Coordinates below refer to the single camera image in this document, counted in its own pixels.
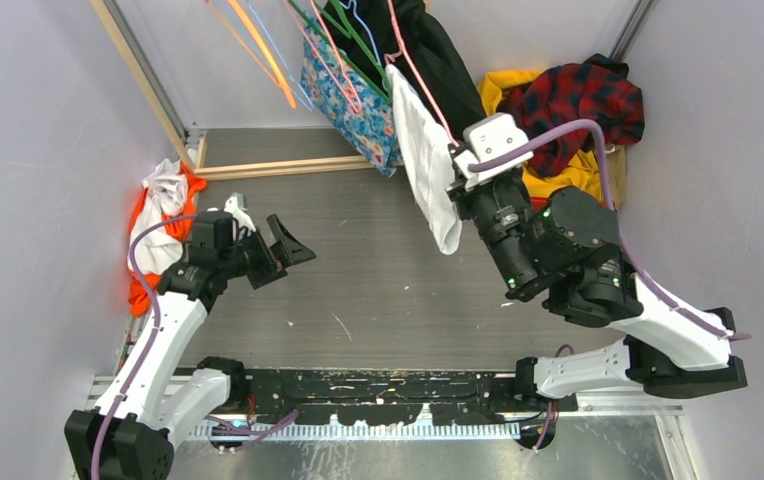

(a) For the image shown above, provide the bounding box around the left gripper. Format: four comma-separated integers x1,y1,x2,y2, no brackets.
219,215,313,289

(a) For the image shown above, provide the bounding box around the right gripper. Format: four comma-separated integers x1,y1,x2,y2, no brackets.
446,138,540,294

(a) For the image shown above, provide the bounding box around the white garment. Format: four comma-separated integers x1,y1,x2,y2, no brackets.
385,65,462,255

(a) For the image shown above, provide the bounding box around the blue patterned garment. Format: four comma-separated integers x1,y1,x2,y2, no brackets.
300,29,402,177

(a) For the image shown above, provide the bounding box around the pink hanger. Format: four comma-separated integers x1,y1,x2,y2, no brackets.
385,0,459,147
310,1,363,114

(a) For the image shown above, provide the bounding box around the black pleated skirt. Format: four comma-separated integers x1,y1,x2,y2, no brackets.
359,0,486,140

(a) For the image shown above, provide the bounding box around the blue hanger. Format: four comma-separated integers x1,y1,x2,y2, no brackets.
229,1,313,111
326,1,384,89

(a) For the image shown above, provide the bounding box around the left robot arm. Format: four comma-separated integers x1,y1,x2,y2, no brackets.
64,210,316,479

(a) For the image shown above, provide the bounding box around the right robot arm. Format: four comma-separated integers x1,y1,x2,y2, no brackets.
447,173,748,411

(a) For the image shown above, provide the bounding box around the orange hanger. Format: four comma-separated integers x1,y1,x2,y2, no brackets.
205,0,298,109

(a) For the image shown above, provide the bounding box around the green hanger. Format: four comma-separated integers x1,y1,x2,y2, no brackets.
287,0,391,104

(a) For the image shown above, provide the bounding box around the yellow garment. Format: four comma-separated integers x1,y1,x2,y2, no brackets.
477,70,604,202

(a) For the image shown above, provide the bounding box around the tan garment in bin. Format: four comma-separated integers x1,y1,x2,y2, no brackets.
590,143,628,211

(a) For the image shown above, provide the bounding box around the white and orange clothes pile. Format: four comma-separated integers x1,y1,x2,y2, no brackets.
126,158,207,317

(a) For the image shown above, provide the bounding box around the wooden clothes rack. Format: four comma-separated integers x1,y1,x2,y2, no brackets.
91,1,376,181

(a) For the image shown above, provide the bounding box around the red plaid shirt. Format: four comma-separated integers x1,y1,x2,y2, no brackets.
497,54,645,146

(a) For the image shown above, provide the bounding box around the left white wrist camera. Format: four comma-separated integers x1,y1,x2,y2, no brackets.
223,192,257,235

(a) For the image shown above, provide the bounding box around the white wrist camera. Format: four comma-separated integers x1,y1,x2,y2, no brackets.
223,192,257,235
452,113,534,192

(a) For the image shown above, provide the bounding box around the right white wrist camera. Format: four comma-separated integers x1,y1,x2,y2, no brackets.
452,113,534,192

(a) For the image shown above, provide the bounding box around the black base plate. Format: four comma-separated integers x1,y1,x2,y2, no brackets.
213,368,548,426

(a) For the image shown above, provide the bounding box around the aluminium frame post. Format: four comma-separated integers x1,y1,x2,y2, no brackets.
103,0,188,141

